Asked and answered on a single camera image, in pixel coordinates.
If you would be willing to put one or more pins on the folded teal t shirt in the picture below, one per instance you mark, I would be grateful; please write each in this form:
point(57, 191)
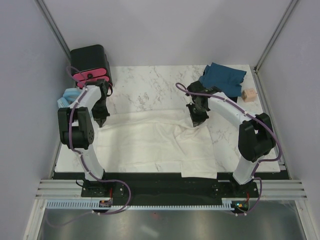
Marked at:
point(227, 79)

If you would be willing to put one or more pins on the white slotted cable duct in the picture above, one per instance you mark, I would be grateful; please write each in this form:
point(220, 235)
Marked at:
point(105, 204)

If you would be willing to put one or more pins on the small pink cube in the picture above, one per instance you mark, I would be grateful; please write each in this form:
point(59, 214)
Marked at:
point(249, 95)

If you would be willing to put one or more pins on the black pink drawer box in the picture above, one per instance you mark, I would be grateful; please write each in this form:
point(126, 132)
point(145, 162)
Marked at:
point(92, 62)

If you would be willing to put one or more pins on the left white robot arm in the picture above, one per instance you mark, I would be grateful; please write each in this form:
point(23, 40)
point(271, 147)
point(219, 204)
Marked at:
point(76, 129)

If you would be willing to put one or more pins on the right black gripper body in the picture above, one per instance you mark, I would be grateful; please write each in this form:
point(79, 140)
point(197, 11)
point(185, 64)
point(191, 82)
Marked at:
point(198, 115)

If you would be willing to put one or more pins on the white t shirt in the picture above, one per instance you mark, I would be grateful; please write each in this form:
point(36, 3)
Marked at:
point(158, 141)

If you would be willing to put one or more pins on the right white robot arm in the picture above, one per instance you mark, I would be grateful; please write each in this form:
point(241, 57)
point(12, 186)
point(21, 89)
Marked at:
point(255, 132)

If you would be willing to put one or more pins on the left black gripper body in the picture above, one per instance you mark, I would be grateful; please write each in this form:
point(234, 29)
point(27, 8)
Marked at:
point(99, 110)

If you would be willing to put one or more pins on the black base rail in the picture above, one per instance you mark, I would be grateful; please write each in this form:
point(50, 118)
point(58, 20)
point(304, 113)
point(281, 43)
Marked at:
point(173, 188)

